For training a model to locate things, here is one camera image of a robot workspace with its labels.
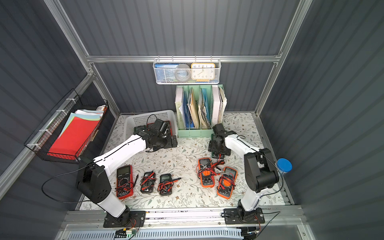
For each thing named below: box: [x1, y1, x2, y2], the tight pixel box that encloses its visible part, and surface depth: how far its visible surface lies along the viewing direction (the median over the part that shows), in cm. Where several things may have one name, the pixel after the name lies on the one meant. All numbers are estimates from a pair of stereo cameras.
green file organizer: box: [175, 84, 228, 138], surface depth 101 cm
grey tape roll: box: [174, 63, 191, 82], surface depth 89 cm
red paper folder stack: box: [47, 109, 104, 159], surface depth 76 cm
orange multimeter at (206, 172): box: [198, 157, 215, 188], surface depth 86 cm
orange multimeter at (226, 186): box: [217, 166, 238, 199], surface depth 82 cm
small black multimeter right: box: [157, 173, 182, 196], surface depth 82 cm
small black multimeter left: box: [140, 171, 156, 194], surface depth 84 cm
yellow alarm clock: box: [191, 63, 216, 82], surface depth 90 cm
